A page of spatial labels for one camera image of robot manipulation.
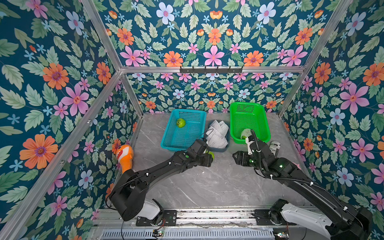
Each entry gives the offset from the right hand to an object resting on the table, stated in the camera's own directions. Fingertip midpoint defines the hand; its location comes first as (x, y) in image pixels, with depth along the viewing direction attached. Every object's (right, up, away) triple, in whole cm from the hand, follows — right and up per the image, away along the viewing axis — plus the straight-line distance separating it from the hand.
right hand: (240, 153), depth 76 cm
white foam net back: (-10, +11, +25) cm, 29 cm away
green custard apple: (-14, -2, +6) cm, 15 cm away
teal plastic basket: (-37, +5, +28) cm, 47 cm away
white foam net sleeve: (+10, +10, +22) cm, 26 cm away
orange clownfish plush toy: (-66, -3, +12) cm, 68 cm away
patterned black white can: (+28, 0, +21) cm, 35 cm away
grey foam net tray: (-1, +7, +27) cm, 28 cm away
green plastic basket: (+18, +23, +42) cm, 51 cm away
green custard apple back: (-36, +17, +31) cm, 50 cm away
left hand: (-15, -4, +7) cm, 17 cm away
